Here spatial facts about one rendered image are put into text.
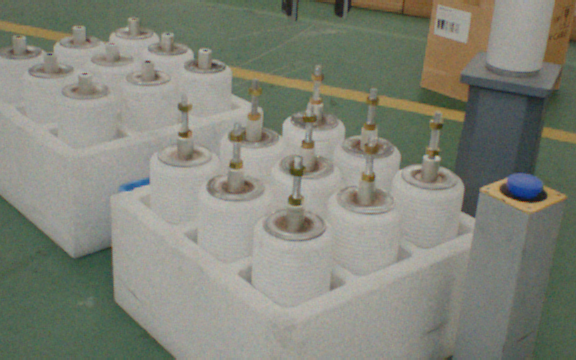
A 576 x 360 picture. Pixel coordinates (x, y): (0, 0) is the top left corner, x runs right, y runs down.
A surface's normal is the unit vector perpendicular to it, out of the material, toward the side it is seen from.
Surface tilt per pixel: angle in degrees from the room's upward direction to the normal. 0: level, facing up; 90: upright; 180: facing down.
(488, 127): 90
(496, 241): 90
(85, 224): 90
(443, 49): 89
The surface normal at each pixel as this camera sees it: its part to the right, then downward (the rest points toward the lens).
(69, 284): 0.05, -0.90
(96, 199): 0.65, 0.36
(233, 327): -0.77, 0.24
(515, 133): -0.40, 0.37
